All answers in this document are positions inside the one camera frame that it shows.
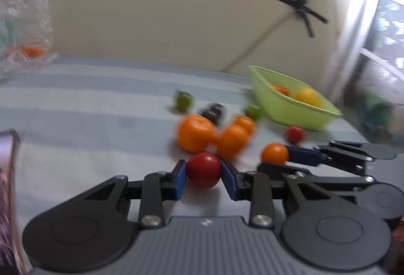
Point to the green object behind glass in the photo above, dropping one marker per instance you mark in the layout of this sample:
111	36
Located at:
375	108

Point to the smartphone in clear case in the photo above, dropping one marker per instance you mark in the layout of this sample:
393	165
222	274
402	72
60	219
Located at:
8	199

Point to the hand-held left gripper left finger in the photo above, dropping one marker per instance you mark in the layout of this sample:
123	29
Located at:
180	181

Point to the green cherry tomato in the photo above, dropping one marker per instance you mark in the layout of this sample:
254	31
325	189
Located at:
183	100
254	111

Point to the black tape cross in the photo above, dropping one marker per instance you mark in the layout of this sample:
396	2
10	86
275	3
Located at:
299	10

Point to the orange cherry tomato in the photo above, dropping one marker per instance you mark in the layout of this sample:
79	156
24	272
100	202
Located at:
274	153

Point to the large mandarin orange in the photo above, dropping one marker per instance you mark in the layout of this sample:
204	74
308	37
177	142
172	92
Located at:
194	133

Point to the striped blue cloth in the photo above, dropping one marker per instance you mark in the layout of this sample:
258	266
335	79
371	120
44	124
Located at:
94	123

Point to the patterned frosted glass door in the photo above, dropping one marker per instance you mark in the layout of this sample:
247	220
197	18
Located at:
388	41

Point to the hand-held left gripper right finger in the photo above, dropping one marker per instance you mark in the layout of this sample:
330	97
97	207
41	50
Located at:
228	181

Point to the clear plastic bag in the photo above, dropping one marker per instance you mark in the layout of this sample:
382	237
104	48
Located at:
28	19

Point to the yellow round fruit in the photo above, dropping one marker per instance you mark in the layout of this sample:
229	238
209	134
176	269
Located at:
307	97

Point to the red cherry tomato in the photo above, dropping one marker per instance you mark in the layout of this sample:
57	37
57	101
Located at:
203	170
295	133

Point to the dark purple plum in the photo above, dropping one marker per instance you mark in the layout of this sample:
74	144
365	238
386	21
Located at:
213	111

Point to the light green plastic bowl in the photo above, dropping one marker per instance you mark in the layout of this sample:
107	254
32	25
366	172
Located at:
284	111

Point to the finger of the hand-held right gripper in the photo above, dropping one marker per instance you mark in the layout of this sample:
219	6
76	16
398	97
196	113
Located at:
277	168
301	155

